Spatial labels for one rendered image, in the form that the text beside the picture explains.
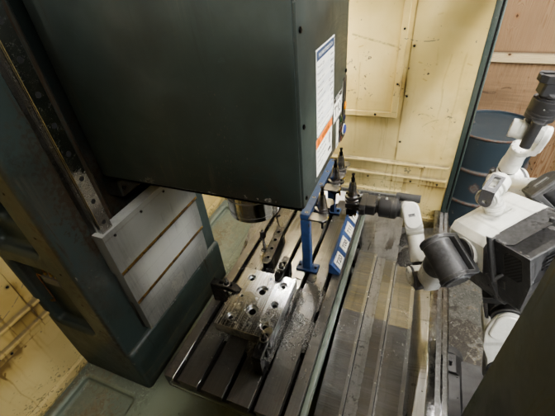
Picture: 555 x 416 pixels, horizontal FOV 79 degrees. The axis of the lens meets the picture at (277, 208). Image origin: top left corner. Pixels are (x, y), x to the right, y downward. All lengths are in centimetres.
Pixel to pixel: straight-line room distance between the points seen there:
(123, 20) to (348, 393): 137
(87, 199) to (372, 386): 120
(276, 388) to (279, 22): 109
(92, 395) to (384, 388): 126
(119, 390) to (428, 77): 198
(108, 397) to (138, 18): 153
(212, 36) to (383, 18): 115
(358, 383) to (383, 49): 145
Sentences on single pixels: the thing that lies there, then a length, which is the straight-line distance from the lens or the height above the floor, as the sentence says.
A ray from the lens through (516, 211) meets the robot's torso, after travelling 128.
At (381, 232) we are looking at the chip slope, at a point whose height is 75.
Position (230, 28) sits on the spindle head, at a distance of 71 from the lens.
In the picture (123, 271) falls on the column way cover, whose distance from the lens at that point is 129.
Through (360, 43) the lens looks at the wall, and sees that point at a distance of 180.
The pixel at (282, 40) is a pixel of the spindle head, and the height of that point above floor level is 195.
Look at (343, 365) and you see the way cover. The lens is 151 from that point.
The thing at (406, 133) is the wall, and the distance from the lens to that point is 192.
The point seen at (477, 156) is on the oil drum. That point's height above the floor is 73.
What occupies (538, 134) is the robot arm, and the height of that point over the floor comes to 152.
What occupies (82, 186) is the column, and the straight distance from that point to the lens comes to 112.
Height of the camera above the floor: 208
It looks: 37 degrees down
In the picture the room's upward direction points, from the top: 6 degrees counter-clockwise
